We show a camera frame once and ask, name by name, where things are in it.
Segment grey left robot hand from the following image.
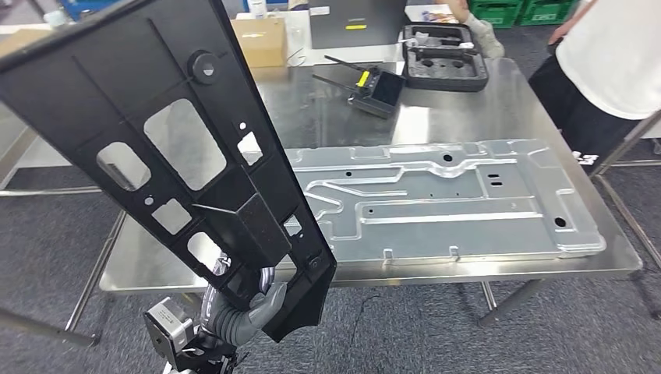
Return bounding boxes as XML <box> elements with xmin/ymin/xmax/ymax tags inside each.
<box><xmin>247</xmin><ymin>280</ymin><xmax>288</xmax><ymax>335</ymax></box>

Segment long black plastic car part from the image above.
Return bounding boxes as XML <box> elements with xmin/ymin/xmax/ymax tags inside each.
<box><xmin>0</xmin><ymin>0</ymin><xmax>338</xmax><ymax>343</ymax></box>

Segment silver stamped metal panel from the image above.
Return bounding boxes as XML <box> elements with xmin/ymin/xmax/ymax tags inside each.
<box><xmin>285</xmin><ymin>138</ymin><xmax>608</xmax><ymax>265</ymax></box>

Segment black remote controller with antennas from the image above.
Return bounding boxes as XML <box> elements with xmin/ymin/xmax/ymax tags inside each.
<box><xmin>312</xmin><ymin>54</ymin><xmax>406</xmax><ymax>121</ymax></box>

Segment brown cardboard box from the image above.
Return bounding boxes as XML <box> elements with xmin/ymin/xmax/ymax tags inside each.
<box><xmin>231</xmin><ymin>18</ymin><xmax>288</xmax><ymax>68</ymax></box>
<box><xmin>0</xmin><ymin>28</ymin><xmax>54</xmax><ymax>58</ymax></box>

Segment dark grey flat case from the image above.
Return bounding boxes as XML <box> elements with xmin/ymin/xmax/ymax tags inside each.
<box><xmin>309</xmin><ymin>0</ymin><xmax>409</xmax><ymax>50</ymax></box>

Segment black foam case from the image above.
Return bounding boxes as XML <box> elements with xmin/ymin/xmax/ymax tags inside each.
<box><xmin>401</xmin><ymin>23</ymin><xmax>490</xmax><ymax>93</ymax></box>

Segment small white tool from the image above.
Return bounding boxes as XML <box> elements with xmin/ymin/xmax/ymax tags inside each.
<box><xmin>410</xmin><ymin>31</ymin><xmax>477</xmax><ymax>53</ymax></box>

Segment printed paper sheet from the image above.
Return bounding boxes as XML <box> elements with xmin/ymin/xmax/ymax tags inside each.
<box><xmin>404</xmin><ymin>4</ymin><xmax>461</xmax><ymax>25</ymax></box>

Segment blue plastic bin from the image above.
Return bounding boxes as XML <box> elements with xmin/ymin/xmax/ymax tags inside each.
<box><xmin>56</xmin><ymin>0</ymin><xmax>133</xmax><ymax>23</ymax></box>

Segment green plastic crate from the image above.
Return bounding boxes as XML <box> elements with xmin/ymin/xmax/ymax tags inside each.
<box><xmin>518</xmin><ymin>0</ymin><xmax>581</xmax><ymax>26</ymax></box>
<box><xmin>467</xmin><ymin>0</ymin><xmax>525</xmax><ymax>28</ymax></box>

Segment person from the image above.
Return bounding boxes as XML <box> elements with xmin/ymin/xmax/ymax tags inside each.
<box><xmin>528</xmin><ymin>0</ymin><xmax>661</xmax><ymax>174</ymax></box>

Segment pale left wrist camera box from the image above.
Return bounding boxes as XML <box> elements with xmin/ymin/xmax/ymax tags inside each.
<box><xmin>143</xmin><ymin>296</ymin><xmax>196</xmax><ymax>371</ymax></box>

